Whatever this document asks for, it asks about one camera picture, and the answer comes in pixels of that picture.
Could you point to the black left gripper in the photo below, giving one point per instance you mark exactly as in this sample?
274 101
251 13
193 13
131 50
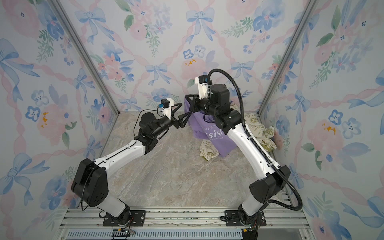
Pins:
177 125

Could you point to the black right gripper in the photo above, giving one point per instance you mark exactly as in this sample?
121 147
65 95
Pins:
195 104

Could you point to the purple printed t-shirt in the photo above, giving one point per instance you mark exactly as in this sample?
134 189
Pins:
215 143

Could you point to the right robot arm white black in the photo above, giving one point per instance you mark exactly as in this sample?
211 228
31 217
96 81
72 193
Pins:
214 101

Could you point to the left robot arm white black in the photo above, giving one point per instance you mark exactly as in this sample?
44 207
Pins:
91 179

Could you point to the cream green cartoon cloth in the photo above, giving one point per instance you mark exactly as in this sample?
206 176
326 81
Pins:
260 132

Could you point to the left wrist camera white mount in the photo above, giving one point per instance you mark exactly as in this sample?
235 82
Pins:
166 106

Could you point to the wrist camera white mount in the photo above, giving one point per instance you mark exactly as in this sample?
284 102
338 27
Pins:
166 106
203 83

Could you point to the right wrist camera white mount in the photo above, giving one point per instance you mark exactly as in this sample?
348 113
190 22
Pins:
203 83

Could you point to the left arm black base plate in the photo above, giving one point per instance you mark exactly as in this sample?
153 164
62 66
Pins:
132 218

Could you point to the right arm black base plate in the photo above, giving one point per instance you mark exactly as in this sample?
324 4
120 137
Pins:
238 218

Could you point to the left corner aluminium post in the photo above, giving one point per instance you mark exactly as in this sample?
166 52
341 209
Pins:
58 9

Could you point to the corner aluminium post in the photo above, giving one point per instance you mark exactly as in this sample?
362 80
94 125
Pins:
58 9
286 57

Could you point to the right corner aluminium post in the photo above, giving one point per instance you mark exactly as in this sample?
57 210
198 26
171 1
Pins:
286 57

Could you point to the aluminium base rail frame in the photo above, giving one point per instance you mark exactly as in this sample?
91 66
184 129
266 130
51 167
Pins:
171 223

